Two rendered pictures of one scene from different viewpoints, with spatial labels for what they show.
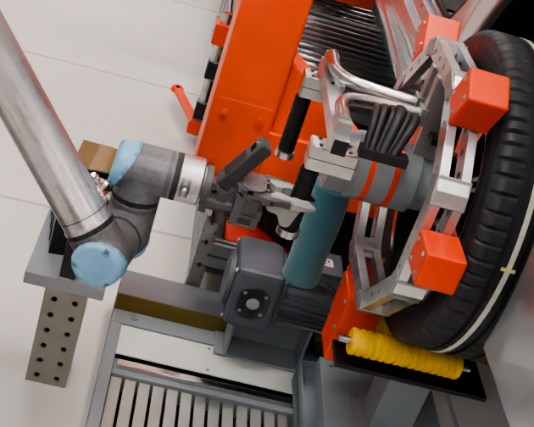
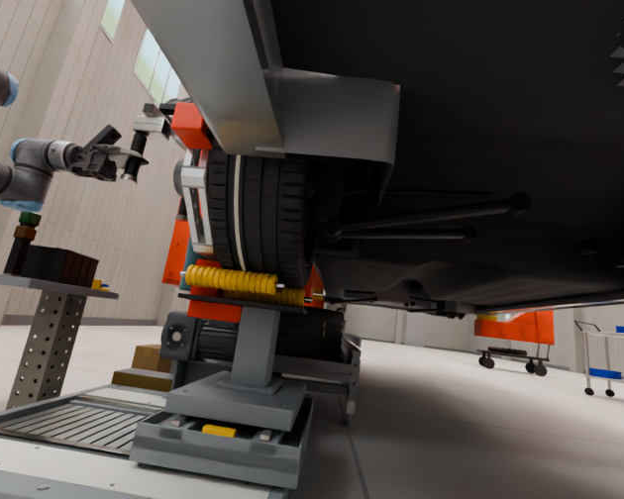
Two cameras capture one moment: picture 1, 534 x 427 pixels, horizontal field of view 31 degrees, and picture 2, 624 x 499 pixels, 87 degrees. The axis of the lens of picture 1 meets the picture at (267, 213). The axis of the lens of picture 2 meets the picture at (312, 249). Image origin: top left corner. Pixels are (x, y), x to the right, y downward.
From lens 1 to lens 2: 172 cm
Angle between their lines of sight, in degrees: 43
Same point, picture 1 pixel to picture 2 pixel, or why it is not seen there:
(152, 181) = (33, 147)
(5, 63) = not seen: outside the picture
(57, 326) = (33, 360)
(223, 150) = (176, 265)
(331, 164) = (148, 124)
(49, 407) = not seen: hidden behind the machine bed
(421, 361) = (241, 276)
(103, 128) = not seen: hidden behind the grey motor
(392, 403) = (245, 351)
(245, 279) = (170, 317)
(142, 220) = (26, 175)
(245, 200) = (94, 153)
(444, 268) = (189, 109)
